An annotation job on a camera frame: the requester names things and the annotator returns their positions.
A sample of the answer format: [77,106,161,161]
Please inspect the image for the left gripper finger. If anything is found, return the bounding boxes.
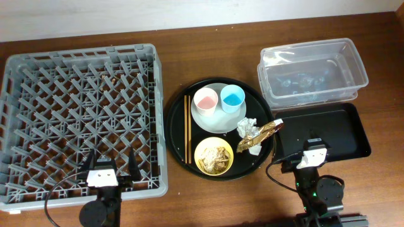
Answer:
[128,147,141,182]
[78,149,95,172]

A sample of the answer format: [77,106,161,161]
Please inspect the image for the gold foil wrapper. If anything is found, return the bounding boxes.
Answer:
[236,119,283,153]

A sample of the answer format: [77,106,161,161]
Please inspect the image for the white napkin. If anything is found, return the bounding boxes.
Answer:
[237,117,262,156]

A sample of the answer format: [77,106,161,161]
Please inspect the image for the yellow bowl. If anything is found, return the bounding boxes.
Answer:
[194,137,234,177]

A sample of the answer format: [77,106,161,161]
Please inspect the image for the food scraps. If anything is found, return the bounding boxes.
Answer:
[198,147,230,175]

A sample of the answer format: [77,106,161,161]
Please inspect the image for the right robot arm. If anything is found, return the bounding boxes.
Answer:
[281,138,369,227]

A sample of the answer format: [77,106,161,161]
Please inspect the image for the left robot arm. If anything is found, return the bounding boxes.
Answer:
[78,149,141,226]

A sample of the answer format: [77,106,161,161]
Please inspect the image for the grey dishwasher rack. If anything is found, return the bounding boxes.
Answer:
[1,44,168,213]

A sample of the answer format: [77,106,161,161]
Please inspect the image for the black rectangular tray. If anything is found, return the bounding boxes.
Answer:
[273,103,371,162]

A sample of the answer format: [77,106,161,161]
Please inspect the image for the clear plastic bin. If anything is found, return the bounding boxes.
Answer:
[258,38,369,111]

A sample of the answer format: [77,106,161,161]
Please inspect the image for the round black tray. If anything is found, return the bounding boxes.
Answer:
[164,78,274,181]

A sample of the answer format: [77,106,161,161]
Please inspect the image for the grey plate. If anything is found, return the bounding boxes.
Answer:
[191,101,247,134]

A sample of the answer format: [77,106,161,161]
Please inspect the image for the blue cup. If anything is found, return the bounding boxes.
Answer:
[220,84,245,114]

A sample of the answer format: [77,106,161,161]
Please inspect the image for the pink cup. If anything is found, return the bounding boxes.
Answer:
[193,87,218,117]

